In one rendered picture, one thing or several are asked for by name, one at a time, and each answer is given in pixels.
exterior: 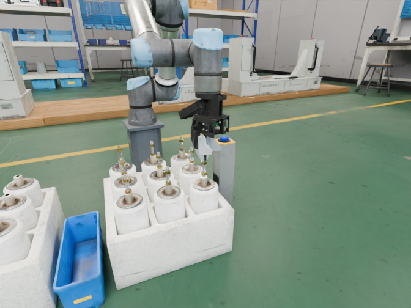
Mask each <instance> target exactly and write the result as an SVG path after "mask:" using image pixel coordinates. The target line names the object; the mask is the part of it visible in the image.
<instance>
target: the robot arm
mask: <svg viewBox="0 0 411 308"><path fill-rule="evenodd" d="M123 4H124V10H125V13H126V14H127V16H128V17H129V18H130V22H131V26H132V29H133V33H134V36H135V38H133V39H131V42H130V45H131V56H132V61H133V65H134V66H135V67H138V68H155V67H158V73H157V74H156V75H155V79H150V78H149V76H142V77H137V78H132V79H129V80H128V81H127V92H128V101H129V107H130V110H129V114H128V124H129V125H132V126H147V125H152V124H155V123H156V122H157V117H156V115H155V113H154V110H153V108H152V102H159V101H174V100H177V99H178V98H179V97H180V91H181V89H180V88H181V84H180V80H179V79H178V77H177V75H176V67H194V90H195V97H196V98H201V99H200V100H198V101H196V102H194V103H193V104H191V105H189V106H187V107H185V108H183V109H181V111H179V112H178V113H179V115H180V118H181V119H190V118H191V117H193V116H194V117H193V119H192V126H191V141H192V144H193V147H194V149H195V150H196V153H197V155H198V156H199V158H200V160H201V161H203V162H204V157H205V160H207V159H208V157H209V155H211V154H212V151H220V150H221V145H220V144H219V143H217V141H216V140H215V135H216V134H217V135H218V134H226V132H229V114H223V100H227V94H223V93H221V92H220V91H221V90H222V69H223V47H224V44H223V32H222V30H221V29H217V28H199V29H195V30H194V33H193V38H192V39H185V38H178V36H179V28H180V27H182V25H183V19H184V20H186V19H188V16H189V3H188V0H123ZM154 18H155V20H154ZM156 23H157V24H158V28H157V25H156ZM226 120H228V128H226ZM201 134H203V135H201Z"/></svg>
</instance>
